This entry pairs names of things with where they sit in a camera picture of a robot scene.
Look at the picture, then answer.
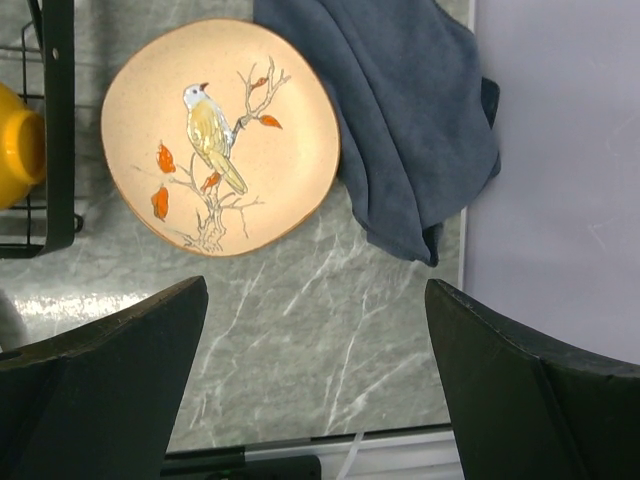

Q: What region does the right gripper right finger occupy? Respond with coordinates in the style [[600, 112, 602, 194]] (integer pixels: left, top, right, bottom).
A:
[[425, 279, 639, 479]]

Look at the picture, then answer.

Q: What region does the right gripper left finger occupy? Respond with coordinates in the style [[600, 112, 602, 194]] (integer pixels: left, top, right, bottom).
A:
[[1, 276, 208, 479]]

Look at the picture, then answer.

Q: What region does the orange bowl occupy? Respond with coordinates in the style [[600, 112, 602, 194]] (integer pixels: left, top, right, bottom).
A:
[[1, 84, 46, 210]]

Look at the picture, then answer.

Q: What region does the beige bird plate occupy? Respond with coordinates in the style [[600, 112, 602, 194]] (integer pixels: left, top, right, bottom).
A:
[[100, 18, 340, 257]]

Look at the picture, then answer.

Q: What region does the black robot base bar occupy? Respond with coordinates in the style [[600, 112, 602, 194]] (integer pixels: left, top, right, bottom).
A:
[[159, 447, 322, 480]]

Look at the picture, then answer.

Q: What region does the blue cloth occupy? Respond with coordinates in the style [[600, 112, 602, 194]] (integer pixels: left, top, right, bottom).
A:
[[253, 1, 501, 266]]

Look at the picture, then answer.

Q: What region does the aluminium frame rail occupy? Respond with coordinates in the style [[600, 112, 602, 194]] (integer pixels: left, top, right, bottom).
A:
[[164, 423, 464, 480]]

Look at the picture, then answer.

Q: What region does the black wire dish rack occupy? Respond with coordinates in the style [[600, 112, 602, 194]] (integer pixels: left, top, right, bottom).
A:
[[1, 1, 84, 259]]

